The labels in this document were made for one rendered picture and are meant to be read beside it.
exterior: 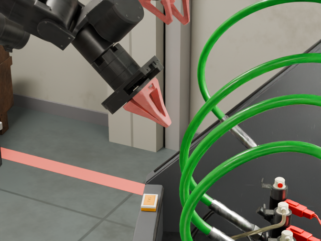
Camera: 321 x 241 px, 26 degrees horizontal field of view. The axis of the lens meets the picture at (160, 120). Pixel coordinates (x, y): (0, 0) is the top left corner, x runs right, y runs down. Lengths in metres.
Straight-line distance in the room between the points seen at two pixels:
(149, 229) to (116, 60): 0.41
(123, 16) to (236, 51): 2.58
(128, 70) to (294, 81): 0.45
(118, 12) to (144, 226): 0.50
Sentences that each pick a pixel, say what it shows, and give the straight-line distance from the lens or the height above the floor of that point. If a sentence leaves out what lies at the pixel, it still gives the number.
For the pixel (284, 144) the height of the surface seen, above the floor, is 1.32.
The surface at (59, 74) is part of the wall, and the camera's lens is 4.21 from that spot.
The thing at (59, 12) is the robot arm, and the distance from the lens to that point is 1.07.
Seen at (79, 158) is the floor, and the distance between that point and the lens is 3.76.
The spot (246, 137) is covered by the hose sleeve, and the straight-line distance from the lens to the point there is 1.26.
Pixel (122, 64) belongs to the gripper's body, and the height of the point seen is 1.33.
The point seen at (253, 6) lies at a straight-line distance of 1.17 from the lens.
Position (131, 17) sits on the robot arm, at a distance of 1.05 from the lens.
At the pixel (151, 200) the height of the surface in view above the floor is 0.96.
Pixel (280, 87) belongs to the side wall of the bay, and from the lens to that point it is 1.43.
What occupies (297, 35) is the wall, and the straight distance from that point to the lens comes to 3.46.
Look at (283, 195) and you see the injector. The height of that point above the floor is 1.12.
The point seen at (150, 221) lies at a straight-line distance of 1.40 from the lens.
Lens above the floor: 1.69
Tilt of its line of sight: 24 degrees down
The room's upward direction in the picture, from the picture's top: straight up
